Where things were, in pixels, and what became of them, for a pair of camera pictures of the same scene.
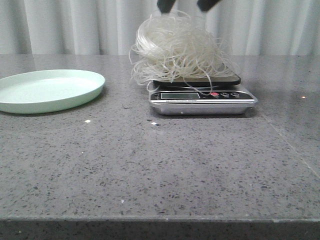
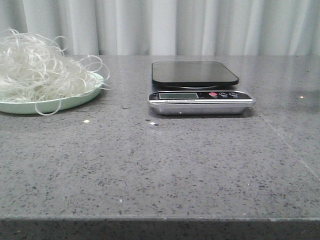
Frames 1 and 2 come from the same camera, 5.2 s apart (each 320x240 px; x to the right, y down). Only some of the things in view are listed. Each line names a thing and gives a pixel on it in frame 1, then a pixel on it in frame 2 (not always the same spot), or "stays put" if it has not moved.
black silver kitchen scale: [214, 96] stays put
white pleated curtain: [109, 27] stays put
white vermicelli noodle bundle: [176, 47] → [33, 68]
